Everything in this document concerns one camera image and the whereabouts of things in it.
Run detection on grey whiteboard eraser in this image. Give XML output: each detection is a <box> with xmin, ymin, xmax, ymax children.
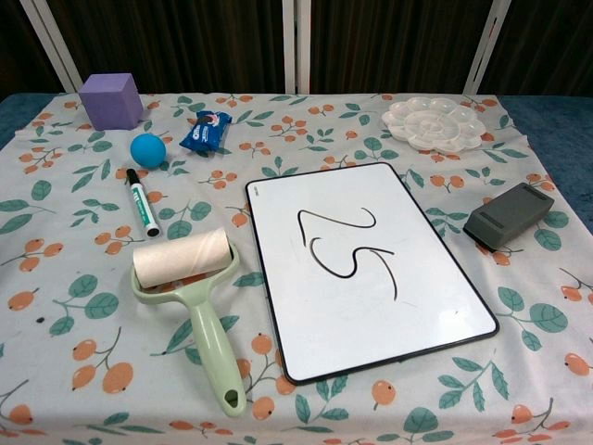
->
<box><xmin>462</xmin><ymin>182</ymin><xmax>556</xmax><ymax>254</ymax></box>

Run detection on green capped marker pen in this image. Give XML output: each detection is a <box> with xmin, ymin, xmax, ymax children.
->
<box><xmin>125</xmin><ymin>167</ymin><xmax>161</xmax><ymax>239</ymax></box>

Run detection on blue cookie packet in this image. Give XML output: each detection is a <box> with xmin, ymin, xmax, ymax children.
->
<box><xmin>179</xmin><ymin>109</ymin><xmax>232</xmax><ymax>154</ymax></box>

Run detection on green lint roller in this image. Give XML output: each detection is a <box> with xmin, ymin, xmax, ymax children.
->
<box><xmin>131</xmin><ymin>227</ymin><xmax>247</xmax><ymax>418</ymax></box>

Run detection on blue ball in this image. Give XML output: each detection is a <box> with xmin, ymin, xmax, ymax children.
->
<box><xmin>130</xmin><ymin>133</ymin><xmax>168</xmax><ymax>168</ymax></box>

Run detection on white flower paint palette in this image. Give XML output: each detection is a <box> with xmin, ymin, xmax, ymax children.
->
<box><xmin>381</xmin><ymin>95</ymin><xmax>486</xmax><ymax>153</ymax></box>

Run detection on black curtain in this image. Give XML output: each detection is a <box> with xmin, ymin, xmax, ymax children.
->
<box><xmin>0</xmin><ymin>0</ymin><xmax>593</xmax><ymax>101</ymax></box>

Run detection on purple foam cube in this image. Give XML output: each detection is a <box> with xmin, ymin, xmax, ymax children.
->
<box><xmin>77</xmin><ymin>72</ymin><xmax>145</xmax><ymax>133</ymax></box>

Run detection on floral tablecloth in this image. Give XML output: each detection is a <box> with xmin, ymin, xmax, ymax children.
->
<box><xmin>0</xmin><ymin>92</ymin><xmax>593</xmax><ymax>445</ymax></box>

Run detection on white whiteboard black frame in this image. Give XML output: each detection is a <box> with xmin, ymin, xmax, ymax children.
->
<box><xmin>245</xmin><ymin>161</ymin><xmax>500</xmax><ymax>385</ymax></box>

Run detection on white frame post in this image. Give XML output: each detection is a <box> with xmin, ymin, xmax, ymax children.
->
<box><xmin>18</xmin><ymin>0</ymin><xmax>88</xmax><ymax>95</ymax></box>
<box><xmin>283</xmin><ymin>0</ymin><xmax>312</xmax><ymax>94</ymax></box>
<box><xmin>461</xmin><ymin>0</ymin><xmax>513</xmax><ymax>96</ymax></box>

